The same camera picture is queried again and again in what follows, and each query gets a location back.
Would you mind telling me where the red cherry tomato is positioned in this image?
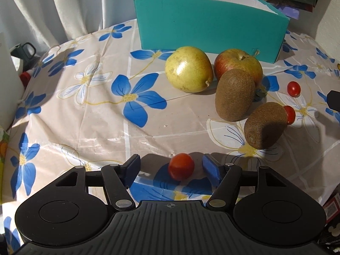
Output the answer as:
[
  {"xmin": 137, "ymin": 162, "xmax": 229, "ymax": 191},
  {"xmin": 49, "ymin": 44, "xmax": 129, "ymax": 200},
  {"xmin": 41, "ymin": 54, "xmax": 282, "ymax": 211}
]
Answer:
[
  {"xmin": 287, "ymin": 81, "xmax": 301, "ymax": 97},
  {"xmin": 168, "ymin": 153, "xmax": 195, "ymax": 180},
  {"xmin": 283, "ymin": 105, "xmax": 296, "ymax": 125}
]

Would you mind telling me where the blue floral tablecloth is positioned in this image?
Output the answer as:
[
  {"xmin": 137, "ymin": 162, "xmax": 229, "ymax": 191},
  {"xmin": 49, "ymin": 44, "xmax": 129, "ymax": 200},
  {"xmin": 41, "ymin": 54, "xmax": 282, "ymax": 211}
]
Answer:
[{"xmin": 0, "ymin": 18, "xmax": 340, "ymax": 255}]

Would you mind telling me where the brown kiwi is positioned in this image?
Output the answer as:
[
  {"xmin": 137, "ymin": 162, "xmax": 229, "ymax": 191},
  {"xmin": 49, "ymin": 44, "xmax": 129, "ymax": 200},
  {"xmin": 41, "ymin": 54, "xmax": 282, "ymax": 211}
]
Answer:
[
  {"xmin": 215, "ymin": 69, "xmax": 256, "ymax": 122},
  {"xmin": 244, "ymin": 102, "xmax": 288, "ymax": 150}
]

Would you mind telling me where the purple paper box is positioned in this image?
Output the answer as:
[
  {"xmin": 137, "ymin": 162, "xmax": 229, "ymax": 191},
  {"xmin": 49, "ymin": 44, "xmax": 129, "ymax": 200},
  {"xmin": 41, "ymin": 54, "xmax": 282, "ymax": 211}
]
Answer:
[{"xmin": 277, "ymin": 4, "xmax": 301, "ymax": 20}]

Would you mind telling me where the red apple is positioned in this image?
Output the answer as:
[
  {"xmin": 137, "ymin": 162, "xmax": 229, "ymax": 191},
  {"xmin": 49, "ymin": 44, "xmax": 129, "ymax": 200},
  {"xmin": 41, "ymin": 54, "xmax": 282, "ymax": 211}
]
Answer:
[{"xmin": 214, "ymin": 48, "xmax": 264, "ymax": 89}]

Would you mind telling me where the teal cardboard box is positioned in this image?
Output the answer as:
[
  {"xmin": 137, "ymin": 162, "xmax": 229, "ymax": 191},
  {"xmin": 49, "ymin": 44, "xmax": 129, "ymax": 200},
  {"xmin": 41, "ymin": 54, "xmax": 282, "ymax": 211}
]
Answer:
[{"xmin": 133, "ymin": 0, "xmax": 292, "ymax": 64}]

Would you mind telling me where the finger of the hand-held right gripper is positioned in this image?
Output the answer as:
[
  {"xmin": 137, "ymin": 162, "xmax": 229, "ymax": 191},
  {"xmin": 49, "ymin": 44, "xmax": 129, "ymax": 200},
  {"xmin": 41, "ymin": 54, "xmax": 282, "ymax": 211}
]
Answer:
[{"xmin": 327, "ymin": 90, "xmax": 340, "ymax": 112}]

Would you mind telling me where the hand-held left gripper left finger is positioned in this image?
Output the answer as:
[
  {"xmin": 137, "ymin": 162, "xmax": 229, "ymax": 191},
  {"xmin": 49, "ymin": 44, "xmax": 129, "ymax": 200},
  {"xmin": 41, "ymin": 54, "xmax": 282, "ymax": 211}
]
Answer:
[{"xmin": 55, "ymin": 154, "xmax": 141, "ymax": 211}]

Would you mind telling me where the white curtain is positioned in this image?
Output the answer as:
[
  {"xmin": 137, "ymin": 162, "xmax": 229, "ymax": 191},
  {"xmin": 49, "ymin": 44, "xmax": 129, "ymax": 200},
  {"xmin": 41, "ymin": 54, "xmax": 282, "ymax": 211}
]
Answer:
[{"xmin": 0, "ymin": 0, "xmax": 267, "ymax": 50}]

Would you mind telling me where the black plastic object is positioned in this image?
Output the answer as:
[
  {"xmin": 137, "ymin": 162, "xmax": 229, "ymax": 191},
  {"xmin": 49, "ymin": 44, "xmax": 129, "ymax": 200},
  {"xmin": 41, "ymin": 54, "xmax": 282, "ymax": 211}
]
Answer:
[{"xmin": 10, "ymin": 42, "xmax": 37, "ymax": 68}]

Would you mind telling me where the yellow pear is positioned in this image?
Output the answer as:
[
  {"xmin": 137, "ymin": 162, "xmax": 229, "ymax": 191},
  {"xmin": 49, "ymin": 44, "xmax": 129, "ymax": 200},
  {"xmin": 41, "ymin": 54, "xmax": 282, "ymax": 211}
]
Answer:
[{"xmin": 165, "ymin": 46, "xmax": 214, "ymax": 93}]

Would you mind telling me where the black printed box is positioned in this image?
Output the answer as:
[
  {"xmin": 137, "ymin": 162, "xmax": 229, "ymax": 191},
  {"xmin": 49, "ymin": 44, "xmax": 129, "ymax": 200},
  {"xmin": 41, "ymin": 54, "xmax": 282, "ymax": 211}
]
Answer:
[{"xmin": 318, "ymin": 193, "xmax": 340, "ymax": 248}]

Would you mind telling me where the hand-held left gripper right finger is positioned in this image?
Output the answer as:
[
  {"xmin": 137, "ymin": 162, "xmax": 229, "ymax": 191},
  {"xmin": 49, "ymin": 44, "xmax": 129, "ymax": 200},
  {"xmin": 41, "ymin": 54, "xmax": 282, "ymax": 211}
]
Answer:
[{"xmin": 202, "ymin": 153, "xmax": 288, "ymax": 211}]

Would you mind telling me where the small red object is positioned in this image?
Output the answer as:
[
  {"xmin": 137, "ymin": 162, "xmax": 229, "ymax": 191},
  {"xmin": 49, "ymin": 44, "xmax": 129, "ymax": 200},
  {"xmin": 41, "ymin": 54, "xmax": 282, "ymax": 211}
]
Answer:
[{"xmin": 20, "ymin": 71, "xmax": 31, "ymax": 87}]

